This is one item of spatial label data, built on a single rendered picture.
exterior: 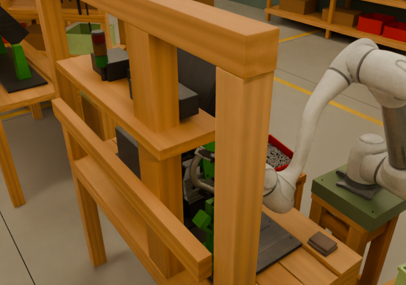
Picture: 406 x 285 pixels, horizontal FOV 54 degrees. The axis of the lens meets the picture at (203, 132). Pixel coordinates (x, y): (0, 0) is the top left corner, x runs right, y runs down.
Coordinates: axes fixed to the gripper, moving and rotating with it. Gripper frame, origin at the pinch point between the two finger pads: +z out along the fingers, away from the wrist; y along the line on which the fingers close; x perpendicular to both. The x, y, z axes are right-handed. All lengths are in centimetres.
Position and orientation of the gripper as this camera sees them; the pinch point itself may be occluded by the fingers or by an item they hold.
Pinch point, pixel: (203, 154)
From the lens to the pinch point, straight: 171.2
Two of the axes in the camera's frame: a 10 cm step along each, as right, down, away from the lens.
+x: -4.8, 8.7, -1.4
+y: -6.8, -4.7, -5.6
